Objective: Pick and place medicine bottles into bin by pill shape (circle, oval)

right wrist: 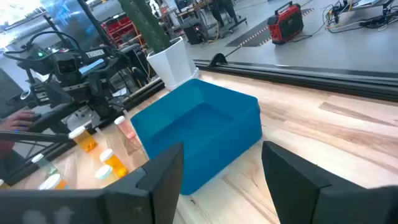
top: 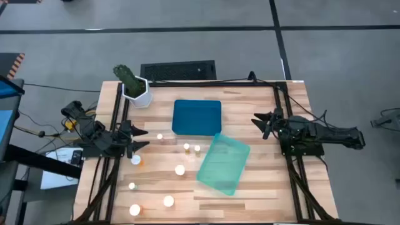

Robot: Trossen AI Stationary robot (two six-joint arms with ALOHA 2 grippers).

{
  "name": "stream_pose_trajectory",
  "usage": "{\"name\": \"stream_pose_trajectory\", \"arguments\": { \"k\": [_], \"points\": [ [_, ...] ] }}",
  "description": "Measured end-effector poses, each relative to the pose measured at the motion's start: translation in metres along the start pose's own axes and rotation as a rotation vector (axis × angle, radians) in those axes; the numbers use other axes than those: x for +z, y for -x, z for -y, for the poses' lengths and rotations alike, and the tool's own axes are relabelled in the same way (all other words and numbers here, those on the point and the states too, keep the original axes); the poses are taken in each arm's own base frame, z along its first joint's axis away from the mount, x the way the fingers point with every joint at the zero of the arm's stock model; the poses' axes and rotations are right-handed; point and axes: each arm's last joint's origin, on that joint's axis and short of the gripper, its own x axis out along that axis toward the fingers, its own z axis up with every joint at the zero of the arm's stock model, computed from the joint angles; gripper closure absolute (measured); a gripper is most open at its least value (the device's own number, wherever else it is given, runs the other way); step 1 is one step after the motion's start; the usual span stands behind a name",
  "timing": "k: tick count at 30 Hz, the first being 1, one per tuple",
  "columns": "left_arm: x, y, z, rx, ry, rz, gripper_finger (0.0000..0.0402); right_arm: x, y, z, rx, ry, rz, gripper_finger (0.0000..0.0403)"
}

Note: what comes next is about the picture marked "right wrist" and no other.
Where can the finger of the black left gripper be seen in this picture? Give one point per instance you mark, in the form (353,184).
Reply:
(31,137)
(56,115)

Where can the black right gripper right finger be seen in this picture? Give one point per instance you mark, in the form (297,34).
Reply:
(326,202)

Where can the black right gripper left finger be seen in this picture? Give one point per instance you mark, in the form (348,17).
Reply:
(93,207)

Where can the pink pill bottle white cap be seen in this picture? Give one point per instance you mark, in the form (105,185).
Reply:
(126,127)

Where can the blue plastic bin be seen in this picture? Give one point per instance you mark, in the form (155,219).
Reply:
(199,124)

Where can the person's hand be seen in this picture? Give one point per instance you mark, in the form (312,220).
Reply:
(15,121)

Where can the red shelf cart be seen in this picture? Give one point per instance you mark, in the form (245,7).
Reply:
(119,28)

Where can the white planter pot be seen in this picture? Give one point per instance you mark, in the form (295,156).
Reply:
(172,65)

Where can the green cactus plant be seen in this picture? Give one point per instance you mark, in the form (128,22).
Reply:
(146,25)

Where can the black equipment box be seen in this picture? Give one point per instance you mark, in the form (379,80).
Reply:
(194,34)

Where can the black workbench stand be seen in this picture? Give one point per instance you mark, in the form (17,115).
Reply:
(224,12)

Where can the black floor mat striped edge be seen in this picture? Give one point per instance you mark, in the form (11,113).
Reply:
(252,37)

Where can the black rail bracket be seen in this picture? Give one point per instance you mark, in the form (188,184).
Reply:
(218,60)

